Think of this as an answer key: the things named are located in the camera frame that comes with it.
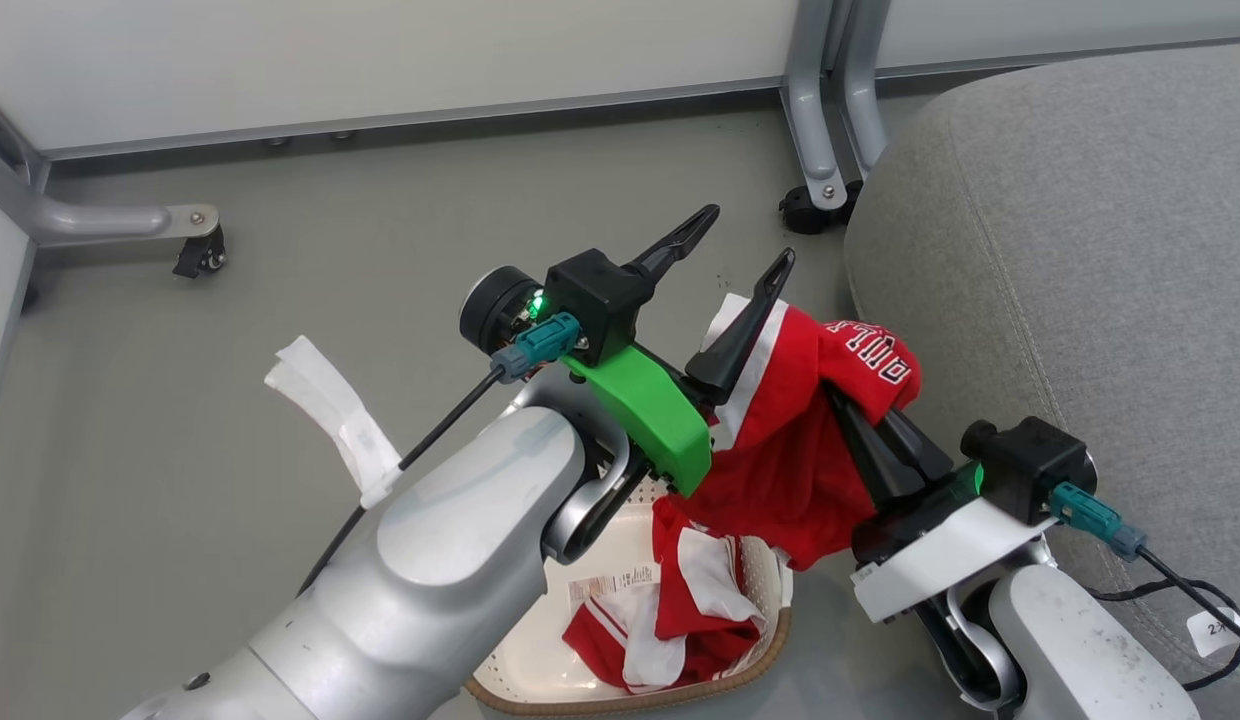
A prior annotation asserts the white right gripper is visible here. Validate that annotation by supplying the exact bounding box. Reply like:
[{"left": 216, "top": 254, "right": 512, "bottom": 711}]
[{"left": 828, "top": 384, "right": 1059, "bottom": 625}]

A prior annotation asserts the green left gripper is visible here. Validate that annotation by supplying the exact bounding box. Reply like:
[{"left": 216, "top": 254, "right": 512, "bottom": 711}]
[{"left": 561, "top": 204, "right": 797, "bottom": 499}]

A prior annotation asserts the red jersey with white lettering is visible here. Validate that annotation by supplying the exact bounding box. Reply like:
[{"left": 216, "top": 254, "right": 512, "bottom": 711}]
[{"left": 670, "top": 293, "right": 923, "bottom": 571}]

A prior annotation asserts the grey fabric sofa seat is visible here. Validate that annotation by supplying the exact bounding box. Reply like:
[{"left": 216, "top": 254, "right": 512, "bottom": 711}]
[{"left": 843, "top": 42, "right": 1240, "bottom": 720}]

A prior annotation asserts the white printed basket label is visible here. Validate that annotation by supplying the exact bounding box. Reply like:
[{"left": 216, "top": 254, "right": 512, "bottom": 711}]
[{"left": 567, "top": 564, "right": 659, "bottom": 603}]

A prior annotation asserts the white basket with brown rim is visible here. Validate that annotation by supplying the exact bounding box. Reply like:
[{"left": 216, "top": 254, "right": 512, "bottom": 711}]
[{"left": 464, "top": 470, "right": 794, "bottom": 717}]

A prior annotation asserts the black caster wheel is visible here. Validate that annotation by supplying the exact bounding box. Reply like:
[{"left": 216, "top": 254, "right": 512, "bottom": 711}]
[
  {"left": 778, "top": 179, "right": 865, "bottom": 237},
  {"left": 172, "top": 224, "right": 228, "bottom": 280}
]

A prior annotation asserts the red and white garment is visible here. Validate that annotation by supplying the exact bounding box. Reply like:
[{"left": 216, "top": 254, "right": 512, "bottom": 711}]
[{"left": 562, "top": 498, "right": 781, "bottom": 695}]

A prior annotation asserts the white tape strip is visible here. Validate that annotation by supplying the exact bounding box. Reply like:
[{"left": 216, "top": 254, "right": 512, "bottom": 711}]
[{"left": 264, "top": 335, "right": 405, "bottom": 510}]

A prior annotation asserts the grey metal frame leg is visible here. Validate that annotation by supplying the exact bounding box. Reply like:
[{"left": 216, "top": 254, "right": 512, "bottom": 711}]
[
  {"left": 780, "top": 0, "right": 849, "bottom": 213},
  {"left": 838, "top": 0, "right": 893, "bottom": 183}
]

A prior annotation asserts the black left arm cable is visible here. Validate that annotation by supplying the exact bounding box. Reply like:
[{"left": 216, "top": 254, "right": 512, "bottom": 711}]
[{"left": 296, "top": 312, "right": 584, "bottom": 596}]

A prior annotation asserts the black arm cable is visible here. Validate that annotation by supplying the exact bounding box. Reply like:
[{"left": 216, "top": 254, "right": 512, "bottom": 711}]
[
  {"left": 1048, "top": 482, "right": 1240, "bottom": 693},
  {"left": 296, "top": 312, "right": 584, "bottom": 596}
]

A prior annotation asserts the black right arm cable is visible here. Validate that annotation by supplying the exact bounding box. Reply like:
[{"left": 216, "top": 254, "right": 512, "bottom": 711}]
[{"left": 1048, "top": 482, "right": 1240, "bottom": 693}]

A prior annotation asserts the white cable tag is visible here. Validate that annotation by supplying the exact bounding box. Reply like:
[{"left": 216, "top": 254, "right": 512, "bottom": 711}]
[{"left": 1186, "top": 607, "right": 1240, "bottom": 658}]

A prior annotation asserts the grey metal frame foot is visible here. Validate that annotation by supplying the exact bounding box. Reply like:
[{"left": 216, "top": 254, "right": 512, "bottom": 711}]
[{"left": 0, "top": 88, "right": 222, "bottom": 249}]

